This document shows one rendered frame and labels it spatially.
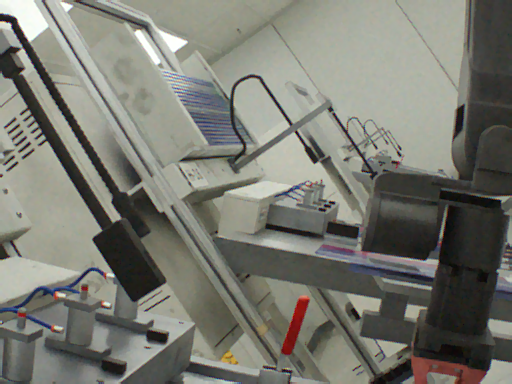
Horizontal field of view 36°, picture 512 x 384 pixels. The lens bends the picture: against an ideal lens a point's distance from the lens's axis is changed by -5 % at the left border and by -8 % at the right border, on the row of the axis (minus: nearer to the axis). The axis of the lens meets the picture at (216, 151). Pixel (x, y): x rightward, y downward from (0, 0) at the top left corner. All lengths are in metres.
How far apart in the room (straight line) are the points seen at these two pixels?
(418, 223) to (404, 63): 7.57
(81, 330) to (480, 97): 0.37
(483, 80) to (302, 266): 0.96
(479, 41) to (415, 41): 7.56
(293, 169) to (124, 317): 4.44
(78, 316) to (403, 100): 7.63
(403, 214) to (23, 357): 0.32
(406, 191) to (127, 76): 1.16
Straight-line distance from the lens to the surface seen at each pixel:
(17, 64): 0.49
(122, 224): 0.47
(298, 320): 0.77
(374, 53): 8.24
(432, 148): 8.19
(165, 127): 1.73
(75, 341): 0.65
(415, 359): 0.68
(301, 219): 1.89
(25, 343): 0.54
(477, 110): 0.67
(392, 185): 0.67
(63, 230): 1.71
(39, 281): 0.78
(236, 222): 1.78
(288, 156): 5.16
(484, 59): 0.68
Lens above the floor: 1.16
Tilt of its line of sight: 7 degrees up
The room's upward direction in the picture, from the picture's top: 33 degrees counter-clockwise
